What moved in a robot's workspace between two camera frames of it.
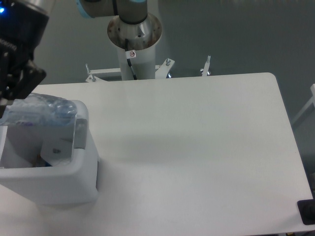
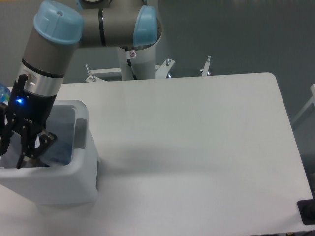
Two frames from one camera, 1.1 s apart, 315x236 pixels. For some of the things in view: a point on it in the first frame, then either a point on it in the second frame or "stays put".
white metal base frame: (161, 71) stays put
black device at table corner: (306, 209) stays put
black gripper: (22, 26) to (28, 109)
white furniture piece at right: (312, 100) stays put
